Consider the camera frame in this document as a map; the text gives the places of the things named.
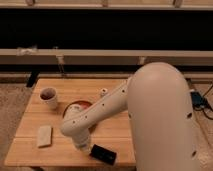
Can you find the small white stacked bottle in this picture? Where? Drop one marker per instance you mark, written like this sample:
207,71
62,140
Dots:
103,92

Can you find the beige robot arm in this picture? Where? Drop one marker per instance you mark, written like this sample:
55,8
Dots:
158,101

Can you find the orange bowl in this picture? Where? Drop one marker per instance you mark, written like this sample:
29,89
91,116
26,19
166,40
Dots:
78,106

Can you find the black rectangular eraser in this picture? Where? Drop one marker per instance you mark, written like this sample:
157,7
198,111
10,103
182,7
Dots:
103,154

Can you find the translucent cylindrical end effector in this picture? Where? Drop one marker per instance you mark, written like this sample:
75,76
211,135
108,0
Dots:
82,141

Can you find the white cup with dark liquid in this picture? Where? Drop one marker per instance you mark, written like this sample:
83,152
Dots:
48,95

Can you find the wooden shelf rail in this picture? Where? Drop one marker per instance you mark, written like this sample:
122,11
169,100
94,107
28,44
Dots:
183,58

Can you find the beige sponge block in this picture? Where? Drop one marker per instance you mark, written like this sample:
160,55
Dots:
44,136

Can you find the blue power adapter box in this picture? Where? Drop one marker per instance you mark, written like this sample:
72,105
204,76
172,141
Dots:
197,99

